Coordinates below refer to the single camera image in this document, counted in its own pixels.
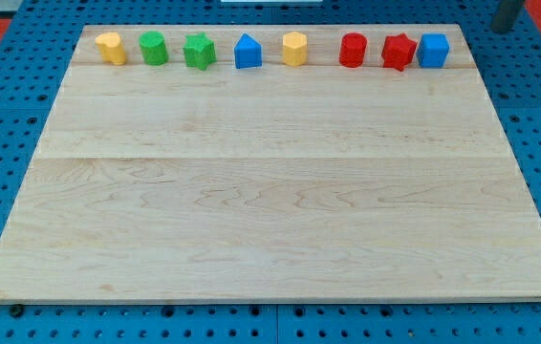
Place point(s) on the blue cube block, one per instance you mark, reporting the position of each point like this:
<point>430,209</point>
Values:
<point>433,50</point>

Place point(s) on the green cylinder block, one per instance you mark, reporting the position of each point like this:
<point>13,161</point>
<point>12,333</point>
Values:
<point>153,48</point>

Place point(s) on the blue pentagon house block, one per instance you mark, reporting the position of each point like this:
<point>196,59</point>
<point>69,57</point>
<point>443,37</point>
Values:
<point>247,52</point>

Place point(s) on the yellow heart block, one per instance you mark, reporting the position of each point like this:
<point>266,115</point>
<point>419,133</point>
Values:
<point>110,48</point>

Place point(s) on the dark grey metal pole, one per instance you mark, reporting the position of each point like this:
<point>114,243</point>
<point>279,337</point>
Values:
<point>505,16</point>

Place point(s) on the green star block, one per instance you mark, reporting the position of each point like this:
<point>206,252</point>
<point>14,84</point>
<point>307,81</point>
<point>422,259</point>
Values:
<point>199,51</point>

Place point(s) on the yellow hexagon block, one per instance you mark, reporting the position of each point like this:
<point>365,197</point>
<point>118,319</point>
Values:
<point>295,48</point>

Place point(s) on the red cylinder block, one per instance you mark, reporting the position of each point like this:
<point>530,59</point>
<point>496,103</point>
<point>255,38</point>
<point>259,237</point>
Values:
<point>352,49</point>

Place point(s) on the red star block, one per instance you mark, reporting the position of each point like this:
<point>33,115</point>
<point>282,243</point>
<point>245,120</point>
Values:
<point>398,51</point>

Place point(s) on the light wooden board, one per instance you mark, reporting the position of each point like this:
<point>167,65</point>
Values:
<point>316,184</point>

